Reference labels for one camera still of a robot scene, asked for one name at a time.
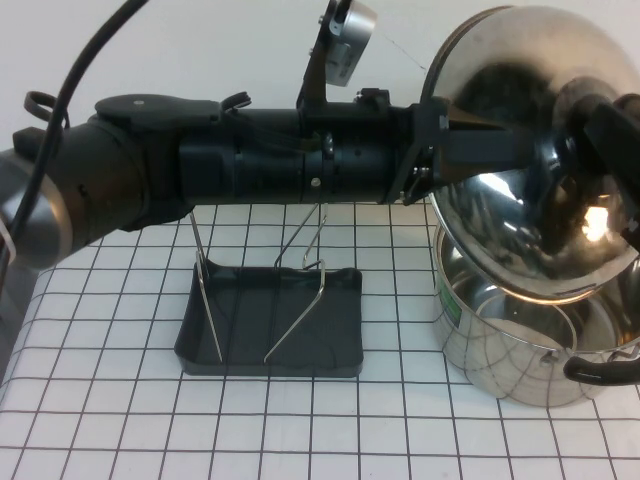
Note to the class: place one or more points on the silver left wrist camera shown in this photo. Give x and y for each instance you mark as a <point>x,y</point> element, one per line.
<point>350,30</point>

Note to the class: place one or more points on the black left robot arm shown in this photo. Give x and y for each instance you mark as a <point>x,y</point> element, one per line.
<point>150,165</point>

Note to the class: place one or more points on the stainless steel pot lid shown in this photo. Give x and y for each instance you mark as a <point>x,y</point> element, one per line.
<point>500,65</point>

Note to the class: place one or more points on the white black-grid tablecloth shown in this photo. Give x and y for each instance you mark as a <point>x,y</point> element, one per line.
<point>125,400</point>

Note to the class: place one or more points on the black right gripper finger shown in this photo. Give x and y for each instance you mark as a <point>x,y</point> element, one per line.
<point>615,127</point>
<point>625,172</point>

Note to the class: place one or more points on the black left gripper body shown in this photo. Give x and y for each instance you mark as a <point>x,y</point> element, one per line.
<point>370,150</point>

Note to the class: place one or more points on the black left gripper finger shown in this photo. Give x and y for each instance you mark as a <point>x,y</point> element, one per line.
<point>485,150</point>

